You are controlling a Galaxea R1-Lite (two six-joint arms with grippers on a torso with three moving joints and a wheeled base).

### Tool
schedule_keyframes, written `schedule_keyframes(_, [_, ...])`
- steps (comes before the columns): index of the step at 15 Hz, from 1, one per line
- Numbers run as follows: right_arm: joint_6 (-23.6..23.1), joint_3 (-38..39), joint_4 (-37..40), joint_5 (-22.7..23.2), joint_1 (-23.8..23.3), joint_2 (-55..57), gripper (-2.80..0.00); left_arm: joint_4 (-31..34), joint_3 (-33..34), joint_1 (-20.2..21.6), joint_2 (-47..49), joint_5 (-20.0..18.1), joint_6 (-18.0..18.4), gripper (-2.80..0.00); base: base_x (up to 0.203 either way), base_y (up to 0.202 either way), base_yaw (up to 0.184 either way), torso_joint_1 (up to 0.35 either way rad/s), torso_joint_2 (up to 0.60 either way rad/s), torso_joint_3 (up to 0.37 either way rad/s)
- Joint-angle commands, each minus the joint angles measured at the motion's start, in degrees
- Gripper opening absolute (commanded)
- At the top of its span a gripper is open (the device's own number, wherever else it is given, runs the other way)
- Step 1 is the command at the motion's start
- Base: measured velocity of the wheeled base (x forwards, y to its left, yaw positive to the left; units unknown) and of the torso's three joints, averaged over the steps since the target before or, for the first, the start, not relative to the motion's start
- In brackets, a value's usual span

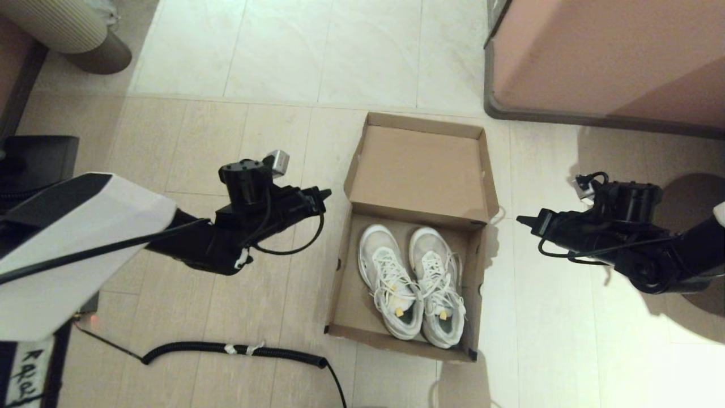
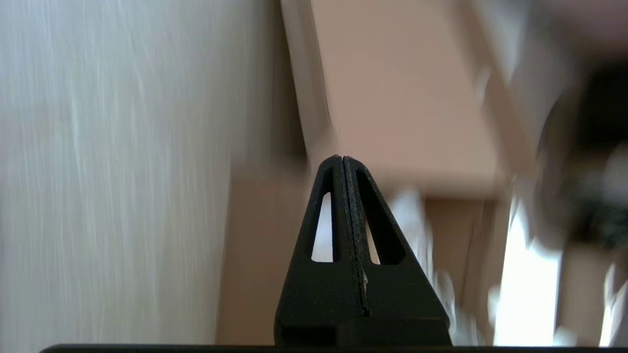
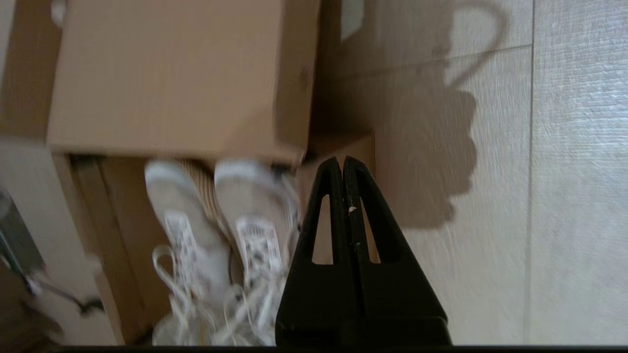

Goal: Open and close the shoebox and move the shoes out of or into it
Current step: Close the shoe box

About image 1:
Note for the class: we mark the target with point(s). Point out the brown cardboard shoe box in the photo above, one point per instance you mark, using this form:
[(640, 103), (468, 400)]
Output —
[(419, 164)]

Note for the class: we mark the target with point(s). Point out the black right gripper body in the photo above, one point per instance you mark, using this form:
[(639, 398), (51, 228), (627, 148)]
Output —
[(566, 229)]

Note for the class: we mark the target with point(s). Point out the brown round pedestal base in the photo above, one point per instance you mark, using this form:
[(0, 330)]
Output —
[(691, 195)]

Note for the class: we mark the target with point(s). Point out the ribbed beige column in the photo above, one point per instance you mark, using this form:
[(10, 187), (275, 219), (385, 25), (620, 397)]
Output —
[(51, 22)]

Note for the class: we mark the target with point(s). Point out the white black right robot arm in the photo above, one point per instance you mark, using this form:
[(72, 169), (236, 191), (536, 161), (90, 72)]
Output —
[(651, 266)]

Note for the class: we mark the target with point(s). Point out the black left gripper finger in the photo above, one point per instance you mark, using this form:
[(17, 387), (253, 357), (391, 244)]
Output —
[(324, 205), (322, 194)]

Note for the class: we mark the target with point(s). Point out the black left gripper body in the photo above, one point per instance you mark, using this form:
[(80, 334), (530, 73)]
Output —
[(294, 205)]

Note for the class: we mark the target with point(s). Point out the pink cabinet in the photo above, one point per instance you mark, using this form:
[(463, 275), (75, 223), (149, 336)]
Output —
[(612, 51)]

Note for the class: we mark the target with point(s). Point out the grey hub blue light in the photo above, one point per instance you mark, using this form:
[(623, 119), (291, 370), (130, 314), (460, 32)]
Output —
[(88, 303)]

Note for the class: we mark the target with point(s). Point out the white sneaker orange insole print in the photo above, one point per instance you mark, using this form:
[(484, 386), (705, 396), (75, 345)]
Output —
[(376, 243)]

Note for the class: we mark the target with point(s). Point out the white sneaker black insole print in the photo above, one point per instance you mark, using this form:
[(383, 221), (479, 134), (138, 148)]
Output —
[(427, 243)]

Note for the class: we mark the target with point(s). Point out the white plastic bag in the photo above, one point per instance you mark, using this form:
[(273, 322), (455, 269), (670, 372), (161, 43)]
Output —
[(107, 11)]

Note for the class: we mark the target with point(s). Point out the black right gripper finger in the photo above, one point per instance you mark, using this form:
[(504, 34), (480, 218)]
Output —
[(537, 228), (535, 218)]

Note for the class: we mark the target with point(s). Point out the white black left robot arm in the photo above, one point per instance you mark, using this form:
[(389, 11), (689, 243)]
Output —
[(73, 249)]

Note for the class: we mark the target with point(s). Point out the dark grey square plate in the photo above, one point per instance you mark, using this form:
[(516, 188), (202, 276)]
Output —
[(39, 156)]

